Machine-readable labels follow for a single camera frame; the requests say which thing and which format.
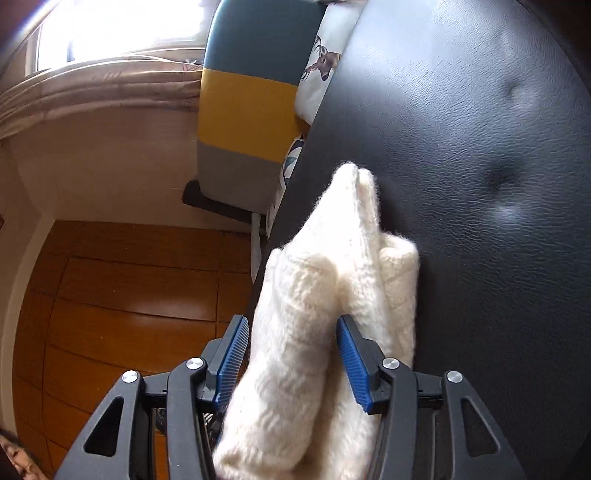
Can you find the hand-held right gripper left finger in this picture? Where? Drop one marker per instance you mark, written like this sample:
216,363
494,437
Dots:
231,360

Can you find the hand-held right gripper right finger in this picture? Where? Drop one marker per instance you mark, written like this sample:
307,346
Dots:
353,364

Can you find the white knitted scarf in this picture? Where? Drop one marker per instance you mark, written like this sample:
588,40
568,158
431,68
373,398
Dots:
295,323

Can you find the leaf print pillow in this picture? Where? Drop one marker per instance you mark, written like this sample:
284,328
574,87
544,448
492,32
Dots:
291,157

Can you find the patterned cloth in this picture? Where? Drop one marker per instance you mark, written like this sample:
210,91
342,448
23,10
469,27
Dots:
18,461

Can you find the black leather padded table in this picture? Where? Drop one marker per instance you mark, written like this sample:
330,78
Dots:
461,138

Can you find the teal yellow grey sofa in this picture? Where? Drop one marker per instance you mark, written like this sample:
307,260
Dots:
244,106

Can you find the pink striped curtain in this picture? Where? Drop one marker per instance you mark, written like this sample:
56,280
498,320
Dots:
92,92

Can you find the deer print pillow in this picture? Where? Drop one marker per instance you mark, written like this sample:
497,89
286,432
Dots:
323,46

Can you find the bright window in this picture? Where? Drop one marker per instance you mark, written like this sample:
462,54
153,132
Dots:
115,27

